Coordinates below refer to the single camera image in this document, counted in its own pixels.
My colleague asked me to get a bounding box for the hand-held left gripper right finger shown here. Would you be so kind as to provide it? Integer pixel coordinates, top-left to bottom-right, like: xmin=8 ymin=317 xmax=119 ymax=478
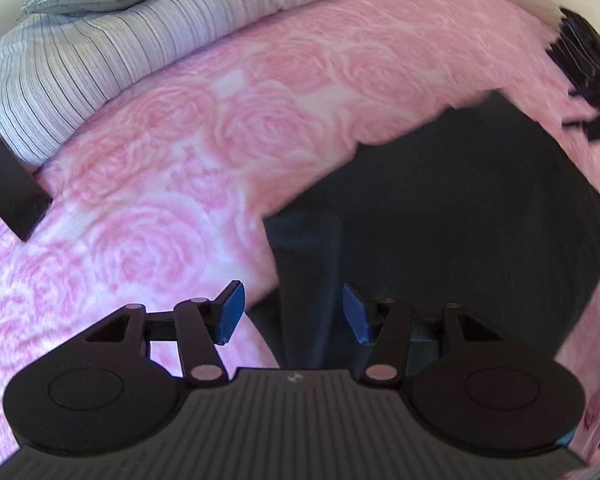
xmin=342 ymin=282 xmax=506 ymax=387

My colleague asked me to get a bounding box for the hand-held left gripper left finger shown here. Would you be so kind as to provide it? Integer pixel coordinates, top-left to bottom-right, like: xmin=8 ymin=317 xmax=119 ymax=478
xmin=82 ymin=280 xmax=246 ymax=387

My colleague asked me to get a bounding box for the dark teal sweatshirt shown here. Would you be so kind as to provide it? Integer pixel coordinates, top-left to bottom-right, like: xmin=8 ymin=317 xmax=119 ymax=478
xmin=247 ymin=91 xmax=600 ymax=377

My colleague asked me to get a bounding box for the pink rose blanket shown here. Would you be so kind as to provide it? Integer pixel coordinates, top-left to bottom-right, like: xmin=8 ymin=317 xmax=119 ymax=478
xmin=0 ymin=0 xmax=600 ymax=466

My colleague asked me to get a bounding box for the black phone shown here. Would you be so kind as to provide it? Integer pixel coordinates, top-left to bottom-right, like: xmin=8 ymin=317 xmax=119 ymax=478
xmin=0 ymin=125 xmax=54 ymax=242

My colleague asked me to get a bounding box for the grey striped pillow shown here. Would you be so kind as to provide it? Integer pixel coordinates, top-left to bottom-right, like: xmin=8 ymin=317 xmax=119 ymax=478
xmin=0 ymin=0 xmax=456 ymax=226

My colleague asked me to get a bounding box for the black fleecy folded garment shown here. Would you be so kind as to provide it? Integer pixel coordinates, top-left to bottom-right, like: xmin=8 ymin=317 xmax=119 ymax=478
xmin=547 ymin=7 xmax=600 ymax=107

